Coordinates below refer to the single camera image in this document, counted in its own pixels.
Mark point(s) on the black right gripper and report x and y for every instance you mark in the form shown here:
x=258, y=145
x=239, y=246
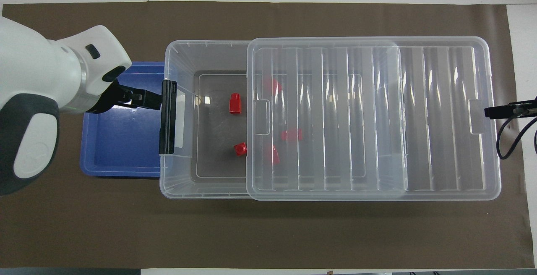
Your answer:
x=526, y=109

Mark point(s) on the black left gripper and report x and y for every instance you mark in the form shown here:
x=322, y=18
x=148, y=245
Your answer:
x=111, y=98

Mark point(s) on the clear ribbed plastic lid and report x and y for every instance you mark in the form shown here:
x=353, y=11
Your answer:
x=440, y=119

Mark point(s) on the red block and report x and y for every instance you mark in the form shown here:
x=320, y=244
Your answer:
x=272, y=86
x=273, y=155
x=291, y=135
x=240, y=149
x=235, y=103

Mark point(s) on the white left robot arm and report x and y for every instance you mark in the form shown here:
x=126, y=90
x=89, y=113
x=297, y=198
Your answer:
x=37, y=98

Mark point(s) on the blue plastic tray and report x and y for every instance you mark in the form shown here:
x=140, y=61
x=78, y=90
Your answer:
x=121, y=140

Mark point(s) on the clear plastic storage box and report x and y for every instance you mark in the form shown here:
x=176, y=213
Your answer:
x=209, y=56

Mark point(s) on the brown paper table mat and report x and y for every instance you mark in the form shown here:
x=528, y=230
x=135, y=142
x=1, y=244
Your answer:
x=251, y=233

